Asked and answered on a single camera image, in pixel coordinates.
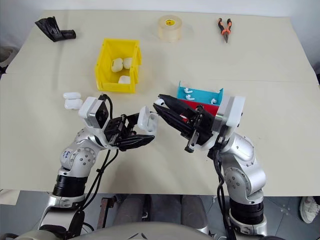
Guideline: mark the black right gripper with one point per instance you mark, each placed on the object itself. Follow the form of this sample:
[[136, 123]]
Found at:
[[203, 126]]

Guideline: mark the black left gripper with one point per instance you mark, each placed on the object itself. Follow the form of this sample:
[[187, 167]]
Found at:
[[115, 130]]

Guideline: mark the white earbud case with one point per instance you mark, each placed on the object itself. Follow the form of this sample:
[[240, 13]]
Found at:
[[116, 65], [71, 95], [147, 120], [73, 103], [128, 62], [124, 79]]

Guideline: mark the white earbud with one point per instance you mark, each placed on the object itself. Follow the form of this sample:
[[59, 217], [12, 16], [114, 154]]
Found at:
[[187, 90], [189, 97], [213, 101], [159, 102]]

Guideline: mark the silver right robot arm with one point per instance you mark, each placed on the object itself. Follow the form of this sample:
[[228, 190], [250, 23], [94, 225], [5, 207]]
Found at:
[[241, 156]]

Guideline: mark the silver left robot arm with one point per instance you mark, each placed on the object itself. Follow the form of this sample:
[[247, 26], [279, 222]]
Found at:
[[82, 155]]

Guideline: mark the closed white earbud case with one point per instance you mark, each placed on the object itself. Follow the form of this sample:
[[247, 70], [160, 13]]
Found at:
[[116, 65], [124, 79], [73, 103], [71, 95], [128, 62]]

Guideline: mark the yellow plastic bin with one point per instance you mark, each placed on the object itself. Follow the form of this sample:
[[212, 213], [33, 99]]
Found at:
[[105, 65]]

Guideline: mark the teal paper tray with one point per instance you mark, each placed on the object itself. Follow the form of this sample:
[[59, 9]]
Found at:
[[200, 96]]

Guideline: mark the red paper tray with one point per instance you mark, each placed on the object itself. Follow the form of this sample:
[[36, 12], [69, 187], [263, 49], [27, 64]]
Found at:
[[210, 108]]

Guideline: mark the beige tape roll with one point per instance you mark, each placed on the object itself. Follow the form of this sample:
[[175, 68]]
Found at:
[[169, 30]]

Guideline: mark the rusty metal table leg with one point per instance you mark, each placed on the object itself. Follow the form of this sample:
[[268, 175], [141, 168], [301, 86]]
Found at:
[[104, 212]]

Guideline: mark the orange black pliers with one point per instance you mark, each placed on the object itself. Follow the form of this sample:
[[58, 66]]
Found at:
[[225, 30]]

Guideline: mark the grey robot torso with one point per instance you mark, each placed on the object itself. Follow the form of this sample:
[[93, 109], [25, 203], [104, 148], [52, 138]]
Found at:
[[140, 231]]

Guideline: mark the crumpled black plastic bag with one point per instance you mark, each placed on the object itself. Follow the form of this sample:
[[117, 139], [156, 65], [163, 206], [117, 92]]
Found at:
[[52, 28]]

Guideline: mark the white sneaker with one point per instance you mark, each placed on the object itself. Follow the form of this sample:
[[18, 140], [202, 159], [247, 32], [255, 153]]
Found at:
[[310, 208]]

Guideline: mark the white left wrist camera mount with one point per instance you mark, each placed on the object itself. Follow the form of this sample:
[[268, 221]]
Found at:
[[90, 110]]

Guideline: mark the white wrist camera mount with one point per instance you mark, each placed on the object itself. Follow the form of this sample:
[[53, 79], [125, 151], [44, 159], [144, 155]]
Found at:
[[90, 110], [233, 112]]

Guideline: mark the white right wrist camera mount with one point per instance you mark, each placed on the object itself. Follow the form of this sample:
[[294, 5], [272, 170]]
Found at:
[[233, 112]]

